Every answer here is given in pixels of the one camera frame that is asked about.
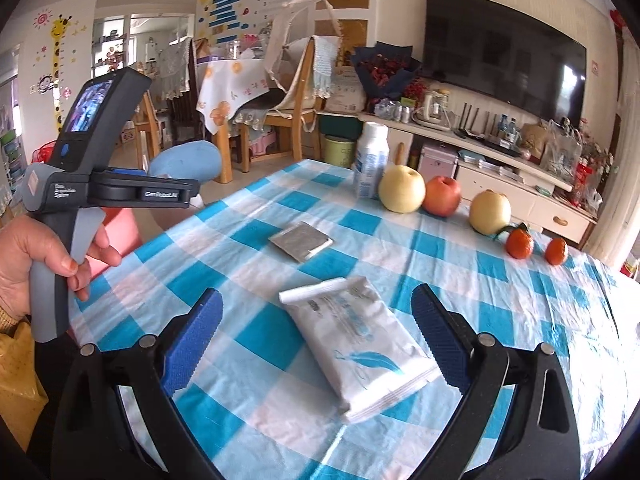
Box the pink plastic basin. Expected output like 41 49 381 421
102 207 142 258

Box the white wet wipes pack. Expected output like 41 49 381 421
279 276 439 424

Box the silver carton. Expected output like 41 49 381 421
269 222 333 263

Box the yellow sleeve forearm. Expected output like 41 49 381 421
0 311 48 451

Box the person left hand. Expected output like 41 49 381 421
0 216 91 333

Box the giraffe height chart sticker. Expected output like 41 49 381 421
29 8 90 136

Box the blue round stool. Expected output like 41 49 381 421
149 141 222 183

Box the dark wooden chair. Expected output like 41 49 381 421
158 36 203 145

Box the small tangerine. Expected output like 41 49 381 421
544 237 568 266

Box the tangerine with leaf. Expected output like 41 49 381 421
494 222 535 260

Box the right yellow pear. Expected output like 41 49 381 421
469 190 512 235

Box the yellow pear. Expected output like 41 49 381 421
378 165 426 214
469 190 512 235

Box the white tv cabinet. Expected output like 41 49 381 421
358 113 597 248

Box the wooden dining chair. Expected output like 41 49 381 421
233 37 322 174

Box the red apple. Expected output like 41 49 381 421
422 176 461 218

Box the green waste bin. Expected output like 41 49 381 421
322 136 356 168

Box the left yellow pear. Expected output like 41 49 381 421
378 165 426 214

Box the clear plastic bag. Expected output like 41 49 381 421
540 120 582 184

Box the pink storage box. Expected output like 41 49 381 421
418 142 459 182

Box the white milk bottle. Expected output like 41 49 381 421
354 122 390 198

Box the dark blue flower bouquet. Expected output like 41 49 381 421
350 41 421 99

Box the white electric kettle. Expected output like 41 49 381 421
413 89 451 130

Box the black flat television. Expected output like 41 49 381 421
422 0 587 125

